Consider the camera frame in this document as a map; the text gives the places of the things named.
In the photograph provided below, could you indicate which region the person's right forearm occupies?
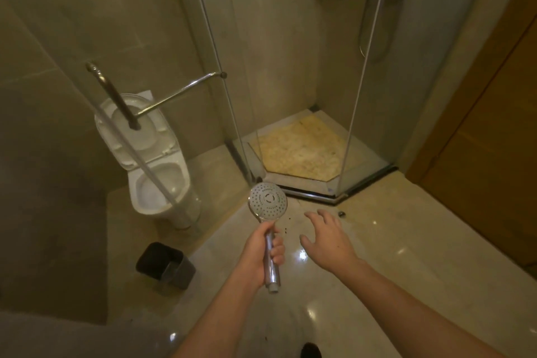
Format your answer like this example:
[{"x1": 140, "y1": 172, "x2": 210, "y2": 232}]
[{"x1": 335, "y1": 258, "x2": 510, "y2": 358}]

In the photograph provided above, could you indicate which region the person's left forearm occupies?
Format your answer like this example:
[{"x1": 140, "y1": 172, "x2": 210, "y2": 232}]
[{"x1": 171, "y1": 266, "x2": 263, "y2": 358}]

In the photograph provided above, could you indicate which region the glass shower door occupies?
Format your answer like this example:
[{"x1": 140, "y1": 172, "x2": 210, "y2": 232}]
[{"x1": 86, "y1": 0, "x2": 256, "y2": 232}]

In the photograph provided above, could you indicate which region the dark shower threshold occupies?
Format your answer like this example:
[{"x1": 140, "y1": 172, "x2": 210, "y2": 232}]
[{"x1": 277, "y1": 165, "x2": 399, "y2": 206}]

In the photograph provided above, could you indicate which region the white toilet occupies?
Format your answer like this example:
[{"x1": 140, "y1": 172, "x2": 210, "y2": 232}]
[{"x1": 94, "y1": 90, "x2": 203, "y2": 231}]

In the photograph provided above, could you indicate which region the chrome shower hose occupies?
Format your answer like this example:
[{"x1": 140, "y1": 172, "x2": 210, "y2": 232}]
[{"x1": 358, "y1": 0, "x2": 396, "y2": 64}]

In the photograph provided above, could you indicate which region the chrome handheld shower head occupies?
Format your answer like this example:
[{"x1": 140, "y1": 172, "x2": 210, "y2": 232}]
[{"x1": 248, "y1": 182, "x2": 289, "y2": 294}]

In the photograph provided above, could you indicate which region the yellow shower mat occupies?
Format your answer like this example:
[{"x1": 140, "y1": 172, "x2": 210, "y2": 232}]
[{"x1": 249, "y1": 114, "x2": 358, "y2": 182}]

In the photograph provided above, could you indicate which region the person's right hand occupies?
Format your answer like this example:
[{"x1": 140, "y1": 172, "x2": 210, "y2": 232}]
[{"x1": 299, "y1": 209, "x2": 361, "y2": 275}]

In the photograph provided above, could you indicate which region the dark plastic trash bin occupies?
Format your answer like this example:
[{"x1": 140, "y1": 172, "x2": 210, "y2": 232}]
[{"x1": 135, "y1": 242, "x2": 197, "y2": 290}]

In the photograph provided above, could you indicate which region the brown wooden door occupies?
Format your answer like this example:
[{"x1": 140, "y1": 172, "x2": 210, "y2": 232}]
[{"x1": 406, "y1": 14, "x2": 537, "y2": 281}]

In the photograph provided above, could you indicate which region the fixed glass shower panel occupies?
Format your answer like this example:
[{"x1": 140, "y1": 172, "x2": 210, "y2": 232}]
[{"x1": 336, "y1": 0, "x2": 502, "y2": 198}]

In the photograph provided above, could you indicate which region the metal linear floor drain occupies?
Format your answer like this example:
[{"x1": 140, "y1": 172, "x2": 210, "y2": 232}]
[{"x1": 224, "y1": 139, "x2": 254, "y2": 183}]

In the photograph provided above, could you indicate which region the chrome shower door handle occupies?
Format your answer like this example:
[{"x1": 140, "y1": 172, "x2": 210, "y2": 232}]
[{"x1": 86, "y1": 62, "x2": 228, "y2": 131}]

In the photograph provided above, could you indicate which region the person's left hand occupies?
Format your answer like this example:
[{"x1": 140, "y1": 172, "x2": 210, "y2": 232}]
[{"x1": 238, "y1": 221, "x2": 287, "y2": 284}]

